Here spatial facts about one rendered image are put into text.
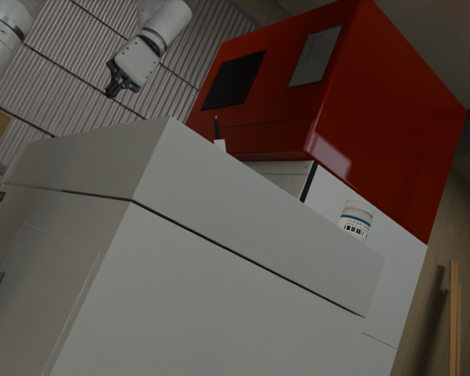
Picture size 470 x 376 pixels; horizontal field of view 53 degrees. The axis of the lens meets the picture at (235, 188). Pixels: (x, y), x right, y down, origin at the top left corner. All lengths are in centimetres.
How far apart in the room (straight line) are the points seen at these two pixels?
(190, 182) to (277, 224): 21
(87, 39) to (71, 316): 308
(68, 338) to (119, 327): 8
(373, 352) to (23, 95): 268
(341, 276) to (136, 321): 46
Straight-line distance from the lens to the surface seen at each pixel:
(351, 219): 111
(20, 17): 115
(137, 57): 129
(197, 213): 78
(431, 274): 661
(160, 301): 78
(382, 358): 183
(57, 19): 367
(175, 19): 135
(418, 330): 656
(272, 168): 156
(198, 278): 80
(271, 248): 89
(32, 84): 352
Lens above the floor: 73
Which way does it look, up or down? 13 degrees up
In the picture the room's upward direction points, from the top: 22 degrees clockwise
